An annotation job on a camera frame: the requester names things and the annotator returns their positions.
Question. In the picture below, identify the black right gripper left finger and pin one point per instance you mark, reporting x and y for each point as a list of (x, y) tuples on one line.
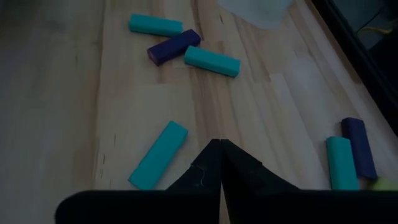
[(202, 186)]

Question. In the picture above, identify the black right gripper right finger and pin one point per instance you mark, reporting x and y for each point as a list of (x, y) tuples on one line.
[(245, 186)]

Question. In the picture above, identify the teal toy block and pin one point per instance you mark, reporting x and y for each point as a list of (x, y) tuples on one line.
[(342, 163), (212, 61), (155, 25), (158, 155)]

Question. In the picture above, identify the purple toy block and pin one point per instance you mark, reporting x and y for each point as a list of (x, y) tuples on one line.
[(359, 147), (173, 46)]

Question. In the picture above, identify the lime green toy block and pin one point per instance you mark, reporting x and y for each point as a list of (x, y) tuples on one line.
[(384, 184)]

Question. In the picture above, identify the clear plastic bin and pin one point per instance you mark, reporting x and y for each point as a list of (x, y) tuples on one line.
[(255, 12)]

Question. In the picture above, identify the black aluminium table frame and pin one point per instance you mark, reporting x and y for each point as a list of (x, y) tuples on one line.
[(373, 77)]

